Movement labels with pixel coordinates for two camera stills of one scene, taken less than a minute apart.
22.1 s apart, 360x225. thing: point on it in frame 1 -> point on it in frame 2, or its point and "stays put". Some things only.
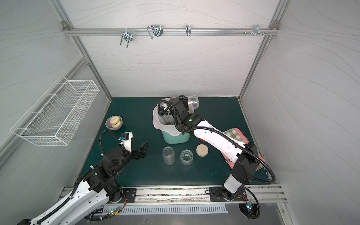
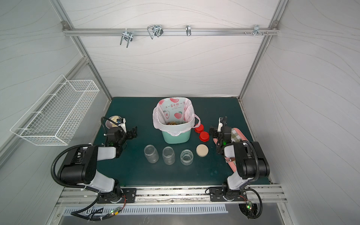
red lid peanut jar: x=193 y=103 -> x=151 y=153
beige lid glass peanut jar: x=186 y=157 stays put
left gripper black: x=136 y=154 -> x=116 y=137
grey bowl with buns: x=114 y=123 stays put
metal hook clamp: x=157 y=30 stays put
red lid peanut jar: x=168 y=155 stays put
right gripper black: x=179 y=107 -> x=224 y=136
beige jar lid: x=202 y=150 stays put
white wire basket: x=54 y=118 stays put
